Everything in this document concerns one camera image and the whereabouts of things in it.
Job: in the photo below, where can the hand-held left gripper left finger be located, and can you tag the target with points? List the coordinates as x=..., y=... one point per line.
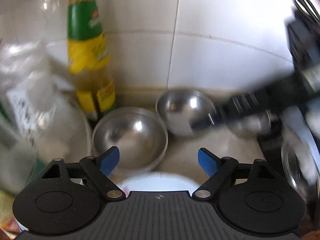
x=110, y=158

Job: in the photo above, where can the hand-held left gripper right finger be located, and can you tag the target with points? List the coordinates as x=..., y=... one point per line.
x=207, y=161

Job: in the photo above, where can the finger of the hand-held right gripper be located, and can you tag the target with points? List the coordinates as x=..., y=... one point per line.
x=247, y=103

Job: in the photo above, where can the stainless steel bowl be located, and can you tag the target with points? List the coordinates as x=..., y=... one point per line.
x=180, y=112
x=130, y=137

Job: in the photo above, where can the large floral white plate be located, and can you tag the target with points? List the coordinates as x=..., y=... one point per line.
x=155, y=181

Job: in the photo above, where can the clear plastic bag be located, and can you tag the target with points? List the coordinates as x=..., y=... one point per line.
x=37, y=110

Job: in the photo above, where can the green and yellow label bottle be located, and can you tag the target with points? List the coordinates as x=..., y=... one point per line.
x=86, y=55

